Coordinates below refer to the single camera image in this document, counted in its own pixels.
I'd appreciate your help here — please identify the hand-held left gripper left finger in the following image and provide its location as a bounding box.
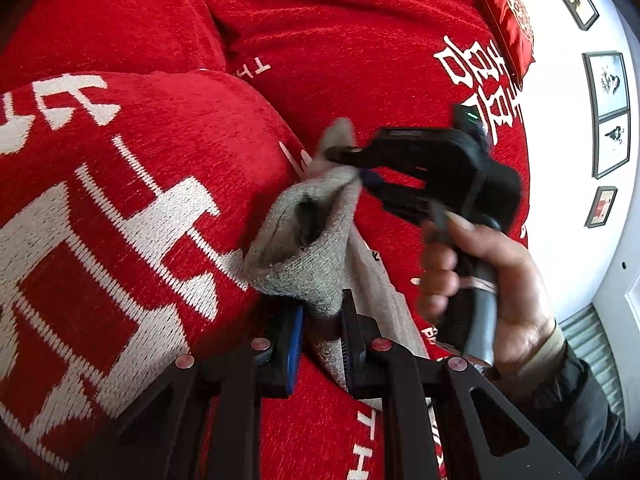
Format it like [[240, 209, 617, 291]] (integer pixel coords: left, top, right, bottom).
[[65, 304, 307, 480]]

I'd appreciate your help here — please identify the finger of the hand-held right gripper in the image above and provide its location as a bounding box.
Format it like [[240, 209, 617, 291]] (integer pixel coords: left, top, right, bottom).
[[359, 167, 438, 228], [324, 144, 383, 168]]

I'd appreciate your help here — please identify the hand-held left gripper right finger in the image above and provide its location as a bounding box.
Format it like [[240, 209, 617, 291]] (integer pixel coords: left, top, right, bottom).
[[341, 288, 586, 480]]

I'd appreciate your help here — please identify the grey knit garment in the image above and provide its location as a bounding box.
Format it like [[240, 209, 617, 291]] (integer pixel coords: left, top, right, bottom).
[[242, 117, 432, 397]]

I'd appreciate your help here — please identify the person's right forearm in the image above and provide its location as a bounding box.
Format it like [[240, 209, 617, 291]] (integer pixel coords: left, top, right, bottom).
[[492, 321, 633, 472]]

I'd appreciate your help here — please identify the person's right hand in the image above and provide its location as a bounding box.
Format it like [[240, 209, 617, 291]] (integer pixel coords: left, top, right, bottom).
[[417, 211, 558, 377]]

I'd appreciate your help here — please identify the small red framed picture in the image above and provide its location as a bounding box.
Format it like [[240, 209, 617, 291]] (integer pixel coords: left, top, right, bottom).
[[584, 186, 619, 230]]

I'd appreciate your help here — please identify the red embroidered cushion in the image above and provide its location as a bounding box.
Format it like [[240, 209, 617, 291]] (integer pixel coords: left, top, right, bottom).
[[450, 0, 537, 88]]

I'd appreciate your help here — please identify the red white printed sofa cover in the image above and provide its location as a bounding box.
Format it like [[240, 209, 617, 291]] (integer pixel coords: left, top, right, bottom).
[[0, 0, 533, 480]]

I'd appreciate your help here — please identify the grey ribbed radiator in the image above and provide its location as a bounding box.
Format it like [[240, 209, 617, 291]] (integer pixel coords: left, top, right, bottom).
[[558, 304, 627, 413]]

